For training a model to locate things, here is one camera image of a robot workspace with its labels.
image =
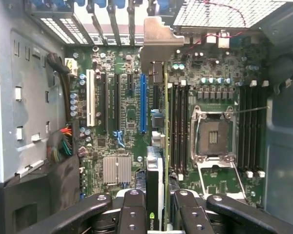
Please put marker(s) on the black grey PC case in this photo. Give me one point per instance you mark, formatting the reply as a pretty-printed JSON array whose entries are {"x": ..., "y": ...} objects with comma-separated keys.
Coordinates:
[{"x": 283, "y": 146}]

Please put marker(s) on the white expansion slot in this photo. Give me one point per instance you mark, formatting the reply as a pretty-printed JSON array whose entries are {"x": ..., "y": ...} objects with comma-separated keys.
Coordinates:
[{"x": 90, "y": 97}]

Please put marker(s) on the green motherboard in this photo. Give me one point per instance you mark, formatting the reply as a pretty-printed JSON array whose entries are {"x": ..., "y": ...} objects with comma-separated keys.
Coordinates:
[{"x": 112, "y": 148}]

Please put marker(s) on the black RAM slot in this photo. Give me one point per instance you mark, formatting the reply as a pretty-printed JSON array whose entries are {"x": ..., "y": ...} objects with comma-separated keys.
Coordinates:
[
  {"x": 170, "y": 126},
  {"x": 187, "y": 126},
  {"x": 176, "y": 126},
  {"x": 242, "y": 126},
  {"x": 248, "y": 126},
  {"x": 182, "y": 126},
  {"x": 254, "y": 126},
  {"x": 261, "y": 126}
]

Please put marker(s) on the thin metal locking lever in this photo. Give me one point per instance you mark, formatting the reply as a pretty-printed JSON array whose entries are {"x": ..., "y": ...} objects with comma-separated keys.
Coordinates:
[
  {"x": 197, "y": 131},
  {"x": 254, "y": 110}
]

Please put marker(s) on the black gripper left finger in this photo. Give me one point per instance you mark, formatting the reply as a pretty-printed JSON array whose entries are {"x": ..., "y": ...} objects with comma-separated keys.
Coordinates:
[{"x": 133, "y": 214}]

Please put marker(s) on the blue SATA port cluster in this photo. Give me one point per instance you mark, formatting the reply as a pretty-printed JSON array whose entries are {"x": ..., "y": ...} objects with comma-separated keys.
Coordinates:
[{"x": 119, "y": 137}]

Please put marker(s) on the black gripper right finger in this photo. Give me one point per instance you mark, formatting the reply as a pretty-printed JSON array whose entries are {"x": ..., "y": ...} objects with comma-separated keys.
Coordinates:
[{"x": 194, "y": 219}]

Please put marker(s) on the black plastic shroud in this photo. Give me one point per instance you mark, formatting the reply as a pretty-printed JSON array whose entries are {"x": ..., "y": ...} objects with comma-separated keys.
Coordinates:
[{"x": 27, "y": 195}]

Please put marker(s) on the silver chipset heatsink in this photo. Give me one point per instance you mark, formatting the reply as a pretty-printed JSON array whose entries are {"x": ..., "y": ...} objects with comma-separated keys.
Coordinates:
[{"x": 117, "y": 169}]

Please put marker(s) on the blue card retainer strip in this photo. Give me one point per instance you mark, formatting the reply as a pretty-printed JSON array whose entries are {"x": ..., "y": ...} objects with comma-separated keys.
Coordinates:
[{"x": 58, "y": 3}]

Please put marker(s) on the blue expansion slot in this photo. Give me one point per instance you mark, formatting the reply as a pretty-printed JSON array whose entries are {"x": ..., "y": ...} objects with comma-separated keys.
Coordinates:
[{"x": 143, "y": 104}]

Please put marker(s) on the CPU socket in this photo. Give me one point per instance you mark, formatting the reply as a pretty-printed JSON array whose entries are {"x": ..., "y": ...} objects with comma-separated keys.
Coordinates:
[{"x": 212, "y": 136}]

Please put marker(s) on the silver socket cover frame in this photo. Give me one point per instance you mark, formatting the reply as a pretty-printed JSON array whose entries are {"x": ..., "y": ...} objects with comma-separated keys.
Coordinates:
[{"x": 224, "y": 195}]

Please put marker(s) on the short black expansion slot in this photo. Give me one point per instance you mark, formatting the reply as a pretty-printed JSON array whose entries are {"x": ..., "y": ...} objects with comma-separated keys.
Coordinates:
[{"x": 130, "y": 85}]

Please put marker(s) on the round coin cell battery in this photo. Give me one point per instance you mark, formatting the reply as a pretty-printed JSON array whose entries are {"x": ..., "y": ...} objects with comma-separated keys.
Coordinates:
[{"x": 252, "y": 194}]

